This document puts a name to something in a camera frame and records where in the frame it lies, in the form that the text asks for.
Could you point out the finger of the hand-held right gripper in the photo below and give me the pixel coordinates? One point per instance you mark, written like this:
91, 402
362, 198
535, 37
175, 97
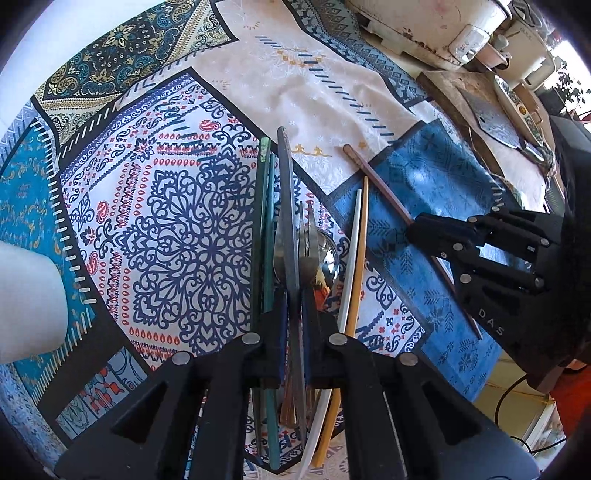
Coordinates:
466, 270
434, 230

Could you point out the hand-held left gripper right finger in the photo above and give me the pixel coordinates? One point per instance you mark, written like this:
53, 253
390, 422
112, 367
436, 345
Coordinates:
308, 332

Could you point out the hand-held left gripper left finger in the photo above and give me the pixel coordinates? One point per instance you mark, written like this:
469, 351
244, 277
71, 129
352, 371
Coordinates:
278, 332

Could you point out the brown chopstick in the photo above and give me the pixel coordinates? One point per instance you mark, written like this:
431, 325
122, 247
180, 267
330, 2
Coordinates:
378, 184

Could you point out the silver spoon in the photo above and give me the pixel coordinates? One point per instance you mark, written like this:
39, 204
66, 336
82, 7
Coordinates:
323, 258
279, 258

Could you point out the orange chopstick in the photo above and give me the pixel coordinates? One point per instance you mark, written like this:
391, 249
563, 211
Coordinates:
359, 258

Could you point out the teal green chopstick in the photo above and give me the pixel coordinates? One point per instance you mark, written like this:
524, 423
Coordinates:
271, 207

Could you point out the white ribbed cup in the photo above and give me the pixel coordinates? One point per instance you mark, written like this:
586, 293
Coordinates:
27, 300

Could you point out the white chopstick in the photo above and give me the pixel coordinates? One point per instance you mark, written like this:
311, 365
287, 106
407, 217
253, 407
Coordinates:
351, 258

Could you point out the orange clothing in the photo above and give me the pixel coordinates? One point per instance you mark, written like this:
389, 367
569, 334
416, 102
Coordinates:
575, 397

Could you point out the dark green chopstick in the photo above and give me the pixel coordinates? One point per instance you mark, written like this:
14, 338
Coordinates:
259, 207

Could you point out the steel cleaver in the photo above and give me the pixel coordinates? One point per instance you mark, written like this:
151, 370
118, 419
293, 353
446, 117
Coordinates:
489, 115

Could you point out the patterned blue tablecloth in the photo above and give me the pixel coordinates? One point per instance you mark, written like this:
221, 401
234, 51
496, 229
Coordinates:
184, 230

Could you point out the wooden cutting board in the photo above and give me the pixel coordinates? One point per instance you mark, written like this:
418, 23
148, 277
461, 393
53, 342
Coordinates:
443, 92

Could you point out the patterned white dish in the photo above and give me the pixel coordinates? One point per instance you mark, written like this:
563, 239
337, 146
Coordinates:
512, 104

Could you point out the white rice cooker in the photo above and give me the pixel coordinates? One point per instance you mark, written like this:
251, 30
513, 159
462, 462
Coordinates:
415, 27

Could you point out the cream kitchen appliance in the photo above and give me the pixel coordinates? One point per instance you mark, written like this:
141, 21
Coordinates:
531, 50

